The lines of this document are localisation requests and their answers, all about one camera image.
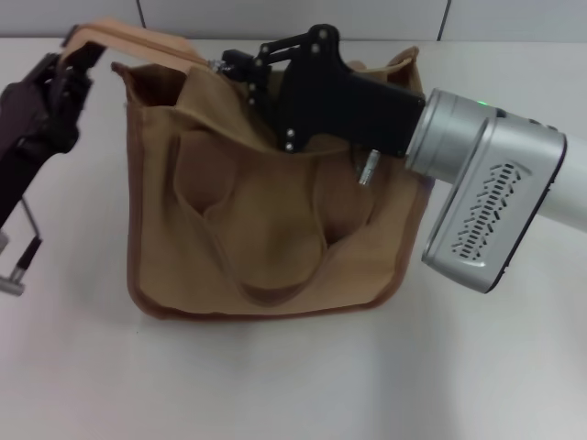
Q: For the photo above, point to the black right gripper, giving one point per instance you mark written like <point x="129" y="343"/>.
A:
<point x="348" y="101"/>

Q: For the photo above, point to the khaki canvas food bag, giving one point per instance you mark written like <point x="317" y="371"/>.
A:
<point x="284" y="215"/>

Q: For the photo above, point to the metal zipper pull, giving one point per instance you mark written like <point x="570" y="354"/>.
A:
<point x="219" y="66"/>

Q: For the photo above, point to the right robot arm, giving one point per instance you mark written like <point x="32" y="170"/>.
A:
<point x="449" y="133"/>

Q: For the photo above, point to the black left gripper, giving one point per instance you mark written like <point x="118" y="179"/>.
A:
<point x="27" y="133"/>

